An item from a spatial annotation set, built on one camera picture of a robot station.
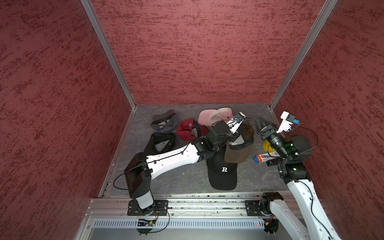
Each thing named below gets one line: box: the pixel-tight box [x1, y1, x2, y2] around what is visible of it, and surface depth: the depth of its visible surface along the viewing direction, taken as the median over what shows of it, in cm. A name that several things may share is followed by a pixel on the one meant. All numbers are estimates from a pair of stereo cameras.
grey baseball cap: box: [150, 110, 179, 134], surface depth 99 cm
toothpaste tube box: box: [253, 151, 281, 164], surface depth 92 cm
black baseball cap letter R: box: [206, 146, 238, 191], surface depth 84 cm
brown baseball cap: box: [224, 118, 255, 164], surface depth 81 cm
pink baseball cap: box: [198, 107, 234, 126], surface depth 115 cm
